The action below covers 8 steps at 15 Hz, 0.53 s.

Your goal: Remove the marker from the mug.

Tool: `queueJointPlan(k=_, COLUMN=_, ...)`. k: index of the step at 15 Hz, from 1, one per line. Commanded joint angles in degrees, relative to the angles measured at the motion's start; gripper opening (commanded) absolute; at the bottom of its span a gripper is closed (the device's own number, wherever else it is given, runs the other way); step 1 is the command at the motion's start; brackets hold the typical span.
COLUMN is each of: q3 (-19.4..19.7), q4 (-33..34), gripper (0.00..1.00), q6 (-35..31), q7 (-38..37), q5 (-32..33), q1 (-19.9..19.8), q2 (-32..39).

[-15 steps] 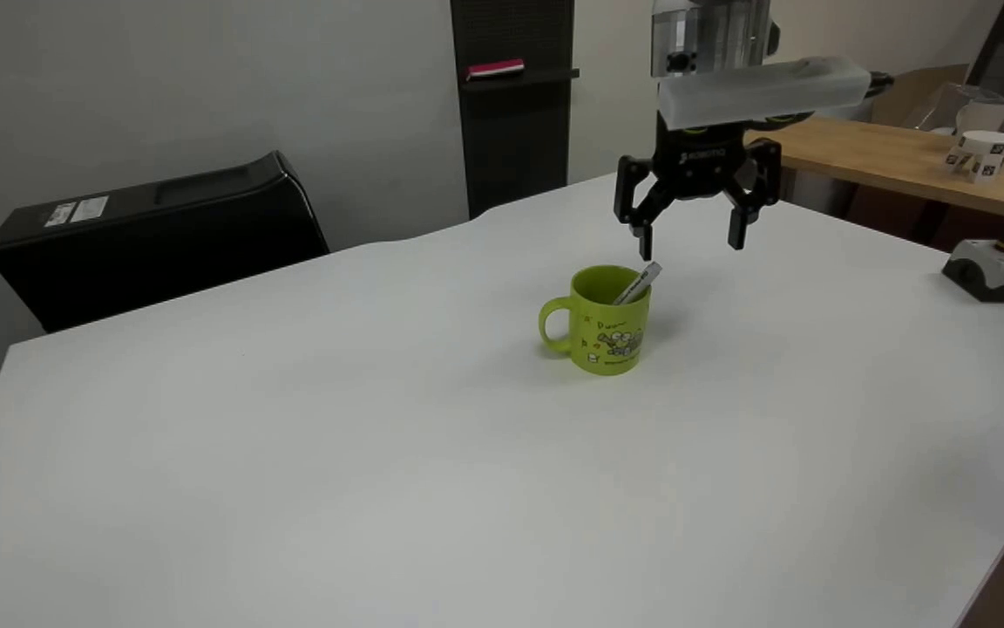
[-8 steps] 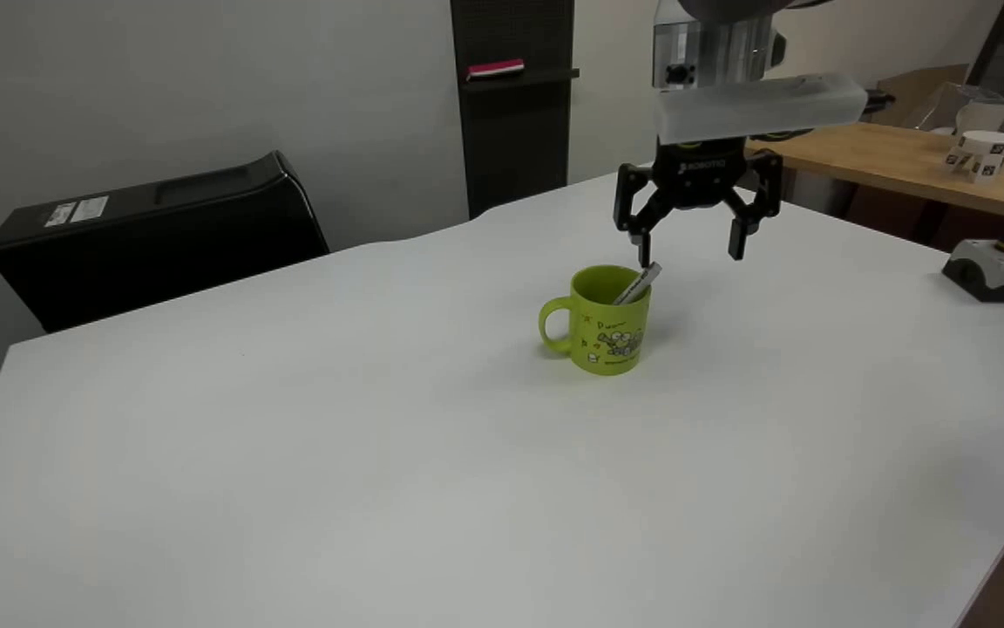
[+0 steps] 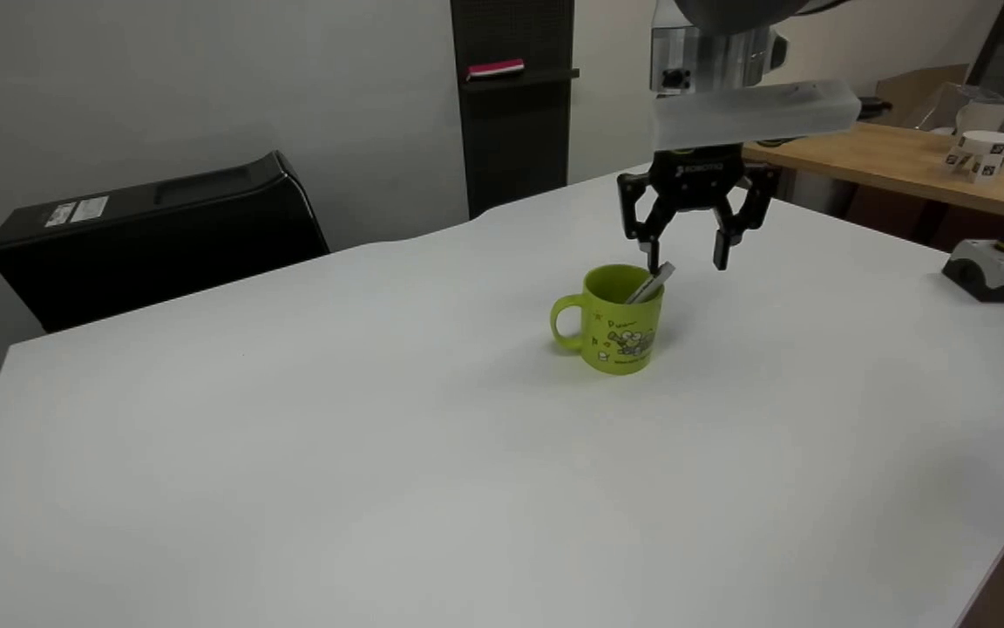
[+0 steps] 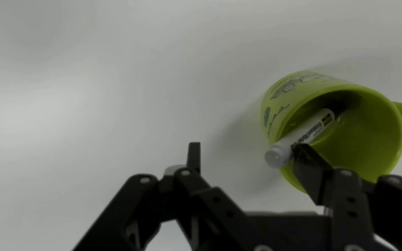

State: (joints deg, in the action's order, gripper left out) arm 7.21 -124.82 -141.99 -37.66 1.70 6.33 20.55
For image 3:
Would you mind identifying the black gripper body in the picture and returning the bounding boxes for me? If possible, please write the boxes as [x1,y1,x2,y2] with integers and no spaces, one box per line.
[648,148,745,214]

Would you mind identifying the white marker pen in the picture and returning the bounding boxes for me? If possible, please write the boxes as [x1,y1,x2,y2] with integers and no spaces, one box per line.
[624,262,676,305]

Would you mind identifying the green ceramic mug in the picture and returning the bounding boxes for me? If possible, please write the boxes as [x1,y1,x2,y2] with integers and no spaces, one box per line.
[551,266,663,378]

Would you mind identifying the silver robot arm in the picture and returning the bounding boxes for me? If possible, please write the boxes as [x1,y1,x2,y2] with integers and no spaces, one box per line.
[616,0,860,276]

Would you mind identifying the black tall shelf unit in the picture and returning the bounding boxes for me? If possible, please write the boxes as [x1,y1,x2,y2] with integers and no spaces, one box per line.
[451,0,574,218]

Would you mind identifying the wooden side table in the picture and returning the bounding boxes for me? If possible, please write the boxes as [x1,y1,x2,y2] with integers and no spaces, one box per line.
[741,123,1004,218]

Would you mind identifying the pink book on shelf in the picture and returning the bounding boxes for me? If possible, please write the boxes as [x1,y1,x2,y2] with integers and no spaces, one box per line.
[462,61,525,82]

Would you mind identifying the cardboard box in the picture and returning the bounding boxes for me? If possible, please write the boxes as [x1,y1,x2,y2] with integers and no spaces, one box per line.
[874,68,967,127]

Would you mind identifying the clear plastic cover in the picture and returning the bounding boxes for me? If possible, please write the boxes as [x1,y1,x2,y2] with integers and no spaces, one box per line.
[914,85,1004,134]

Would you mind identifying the white patterned cup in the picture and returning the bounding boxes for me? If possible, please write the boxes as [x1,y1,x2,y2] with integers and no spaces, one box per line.
[946,130,1004,182]

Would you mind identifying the grey black desk device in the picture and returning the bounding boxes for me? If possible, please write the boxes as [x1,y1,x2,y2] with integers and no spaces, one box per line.
[942,236,1004,305]

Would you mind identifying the black computer tower case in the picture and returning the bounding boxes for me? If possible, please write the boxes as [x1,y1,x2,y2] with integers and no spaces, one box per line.
[0,150,328,330]

